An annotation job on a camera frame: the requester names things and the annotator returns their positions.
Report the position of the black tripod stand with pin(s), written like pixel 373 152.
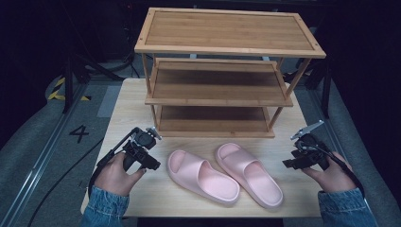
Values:
pixel 74 75

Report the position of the person's left hand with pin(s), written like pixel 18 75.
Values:
pixel 116 178

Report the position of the person's right hand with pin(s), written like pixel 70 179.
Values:
pixel 334 176

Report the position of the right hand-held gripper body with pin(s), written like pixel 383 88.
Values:
pixel 310 151

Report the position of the pink foam slipper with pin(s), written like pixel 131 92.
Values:
pixel 252 173
pixel 205 181

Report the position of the yellow black hazard tape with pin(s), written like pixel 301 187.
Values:
pixel 56 93

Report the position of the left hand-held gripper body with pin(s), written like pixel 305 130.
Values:
pixel 143 140

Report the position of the metal floor rail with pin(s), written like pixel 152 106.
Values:
pixel 38 164
pixel 350 142

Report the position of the three-tier wooden shoe rack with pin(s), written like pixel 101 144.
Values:
pixel 217 31

